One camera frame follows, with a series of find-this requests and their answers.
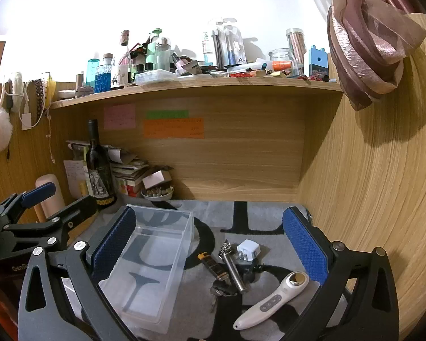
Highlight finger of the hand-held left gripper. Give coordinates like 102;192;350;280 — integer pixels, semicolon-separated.
3;195;99;253
0;182;57;228

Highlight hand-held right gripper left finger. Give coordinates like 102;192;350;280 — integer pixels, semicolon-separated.
18;205;143;341

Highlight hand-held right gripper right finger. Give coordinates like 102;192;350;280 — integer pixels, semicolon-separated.
281;206;400;341

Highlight clear plastic storage box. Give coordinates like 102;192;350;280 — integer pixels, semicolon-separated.
99;204;194;334

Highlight white plug adapter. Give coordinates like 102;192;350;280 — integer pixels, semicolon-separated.
236;239;262;265

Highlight white handheld massager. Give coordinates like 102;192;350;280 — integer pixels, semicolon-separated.
232;271;309;331

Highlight silver metal flashlight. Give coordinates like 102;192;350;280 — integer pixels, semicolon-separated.
218;240;249;295

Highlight bunch of keys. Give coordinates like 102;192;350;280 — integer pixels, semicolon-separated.
209;279;237;313

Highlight beige rounded container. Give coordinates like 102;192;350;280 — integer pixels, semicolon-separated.
35;174;66;223

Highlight white handwritten note paper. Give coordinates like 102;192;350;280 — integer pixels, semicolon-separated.
64;160;87;199

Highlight grey mat with black letters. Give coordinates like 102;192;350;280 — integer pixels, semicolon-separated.
62;199;352;341

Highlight dark wine bottle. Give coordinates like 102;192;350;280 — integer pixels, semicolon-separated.
85;119;117;211

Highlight stack of books and papers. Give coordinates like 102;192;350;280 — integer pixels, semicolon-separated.
66;138;174;197

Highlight bowl of small stones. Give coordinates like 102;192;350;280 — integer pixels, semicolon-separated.
141;185;174;201

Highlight pale pink card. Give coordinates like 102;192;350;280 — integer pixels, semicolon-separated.
142;170;166;190

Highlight black lace band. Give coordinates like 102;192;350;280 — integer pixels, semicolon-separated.
35;79;46;115

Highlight pink sticky note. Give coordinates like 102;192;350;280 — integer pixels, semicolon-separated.
104;105;136;130

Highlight orange sticky note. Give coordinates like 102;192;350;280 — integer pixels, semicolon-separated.
143;118;204;139

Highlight teal plastic bottle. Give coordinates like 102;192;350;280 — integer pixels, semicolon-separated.
87;59;100;88

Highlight blue glass bottle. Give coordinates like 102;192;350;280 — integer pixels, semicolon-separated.
95;53;113;93

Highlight green sticky note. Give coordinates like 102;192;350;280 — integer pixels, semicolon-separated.
146;110;189;119

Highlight white printed mug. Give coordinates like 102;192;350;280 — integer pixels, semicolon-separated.
111;65;130;89

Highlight clear lidded plastic container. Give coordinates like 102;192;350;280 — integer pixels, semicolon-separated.
134;70;176;86

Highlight wooden shelf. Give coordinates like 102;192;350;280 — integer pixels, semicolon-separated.
50;78;344;110

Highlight green pump bottle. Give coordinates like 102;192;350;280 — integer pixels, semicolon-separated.
147;28;163;72

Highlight clear glass bottle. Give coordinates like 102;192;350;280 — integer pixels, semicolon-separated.
155;37;172;72

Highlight blue box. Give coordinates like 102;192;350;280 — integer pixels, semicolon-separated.
309;45;330;77

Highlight round glass jar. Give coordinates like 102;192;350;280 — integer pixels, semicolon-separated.
269;49;299;75

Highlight clear tube of pencils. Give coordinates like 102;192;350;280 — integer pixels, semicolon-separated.
286;28;306;73

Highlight pink sheer scarf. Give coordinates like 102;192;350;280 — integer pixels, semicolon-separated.
280;0;426;111

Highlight packaged toothbrushes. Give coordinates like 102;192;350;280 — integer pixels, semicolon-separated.
202;18;247;68

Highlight white cable with tag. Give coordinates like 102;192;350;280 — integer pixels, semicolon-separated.
18;82;36;129

